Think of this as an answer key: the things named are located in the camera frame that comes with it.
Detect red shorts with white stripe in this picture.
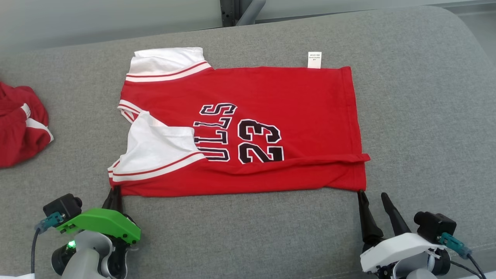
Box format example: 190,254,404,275
0,81,54,168

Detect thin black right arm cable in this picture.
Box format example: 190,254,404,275
449,260,479,279

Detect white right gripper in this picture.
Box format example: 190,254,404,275
357,190,447,273

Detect grey fabric sofa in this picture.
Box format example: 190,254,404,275
0,5,496,279

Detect camera cable teal plug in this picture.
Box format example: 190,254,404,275
439,232,487,279
31,212,65,274

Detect left camera cable teal plug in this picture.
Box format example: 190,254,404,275
31,212,65,274

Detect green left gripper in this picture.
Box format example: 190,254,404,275
56,187,141,245

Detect red basketball jersey number 23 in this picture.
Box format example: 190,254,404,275
108,47,370,197

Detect right camera cable teal plug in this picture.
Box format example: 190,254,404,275
439,232,487,279

